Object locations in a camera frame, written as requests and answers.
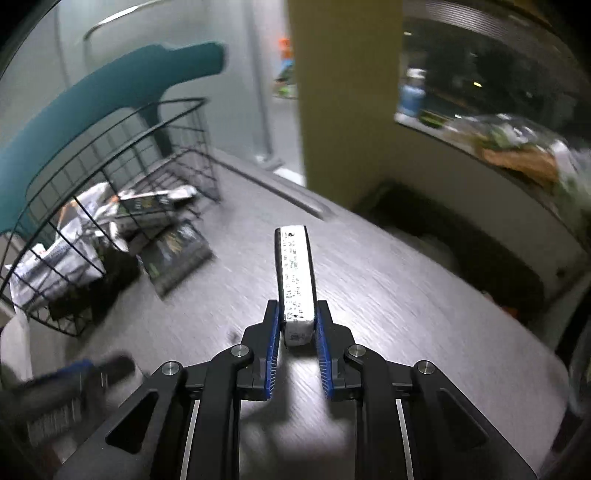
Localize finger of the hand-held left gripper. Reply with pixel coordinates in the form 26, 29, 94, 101
31, 353, 137, 398

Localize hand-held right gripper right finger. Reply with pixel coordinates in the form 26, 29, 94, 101
315, 299, 536, 480

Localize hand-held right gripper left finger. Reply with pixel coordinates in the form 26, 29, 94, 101
105, 299, 281, 480

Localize black white-sided tissue box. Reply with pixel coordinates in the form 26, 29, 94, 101
274, 224, 317, 348

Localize pile of black packets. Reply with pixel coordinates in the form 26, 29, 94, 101
48, 189, 214, 324

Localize black wire basket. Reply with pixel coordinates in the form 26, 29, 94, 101
0, 97, 221, 339

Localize wooden shelf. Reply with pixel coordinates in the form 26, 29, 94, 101
286, 0, 405, 191

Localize teal chair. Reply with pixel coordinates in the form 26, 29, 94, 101
0, 41, 227, 234

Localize brown paper bag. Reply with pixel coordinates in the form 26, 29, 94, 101
477, 147, 560, 186

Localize blue spray bottle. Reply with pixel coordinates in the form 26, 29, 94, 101
397, 68, 427, 119

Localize clear plastic food bag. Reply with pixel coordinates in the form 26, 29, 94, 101
455, 113, 574, 154

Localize white and green plastic bags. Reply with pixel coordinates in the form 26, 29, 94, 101
549, 137, 591, 241

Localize curved metal door handle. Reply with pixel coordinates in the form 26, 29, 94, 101
82, 0, 154, 43

